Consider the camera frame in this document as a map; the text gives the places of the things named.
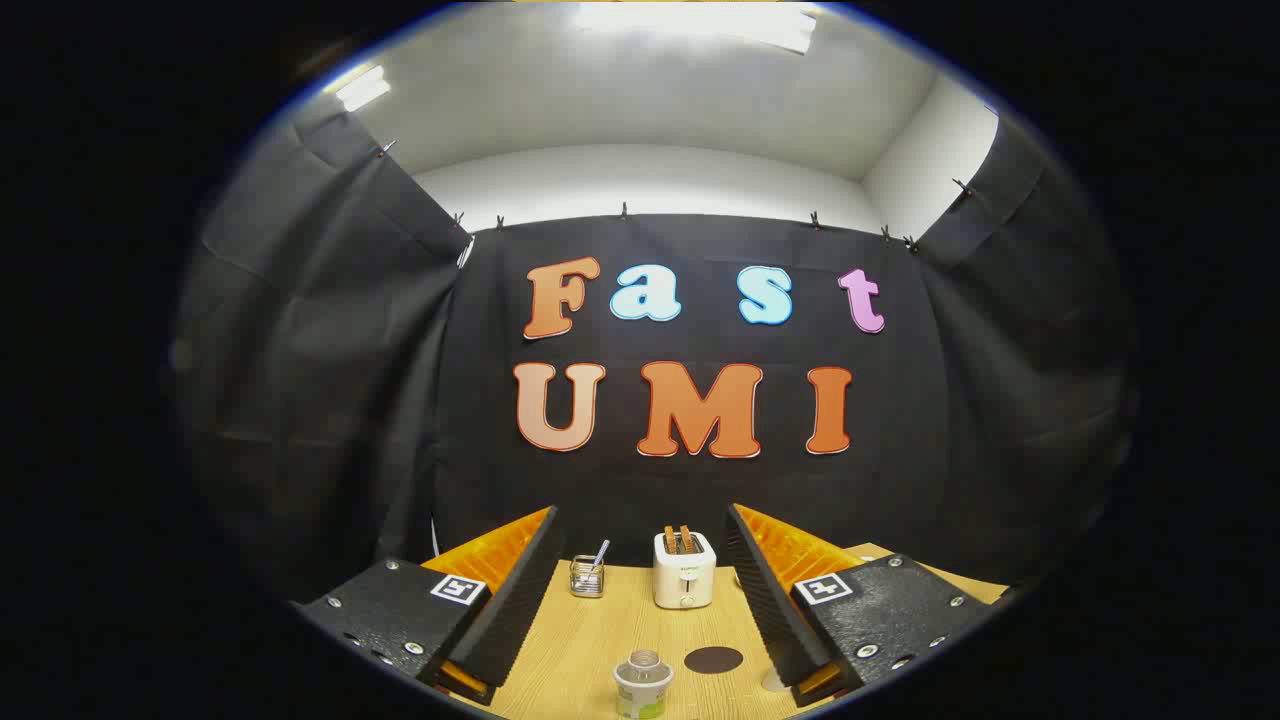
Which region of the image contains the black backdrop cloth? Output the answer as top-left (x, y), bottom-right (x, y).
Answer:
top-left (170, 105), bottom-right (1136, 601)

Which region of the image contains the white toaster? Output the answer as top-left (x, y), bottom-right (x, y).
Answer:
top-left (653, 527), bottom-right (717, 610)

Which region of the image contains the wooden table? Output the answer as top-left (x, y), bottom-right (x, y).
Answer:
top-left (420, 543), bottom-right (1011, 720)

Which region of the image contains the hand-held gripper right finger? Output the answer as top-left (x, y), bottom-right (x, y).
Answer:
top-left (725, 502), bottom-right (1011, 709)

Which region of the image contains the clear juice bottle white label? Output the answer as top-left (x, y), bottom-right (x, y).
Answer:
top-left (613, 649), bottom-right (675, 720)

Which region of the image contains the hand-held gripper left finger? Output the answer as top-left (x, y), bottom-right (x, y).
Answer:
top-left (295, 505), bottom-right (566, 708)

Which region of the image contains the small ceiling light panel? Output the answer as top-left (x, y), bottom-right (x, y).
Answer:
top-left (335, 65), bottom-right (391, 111)

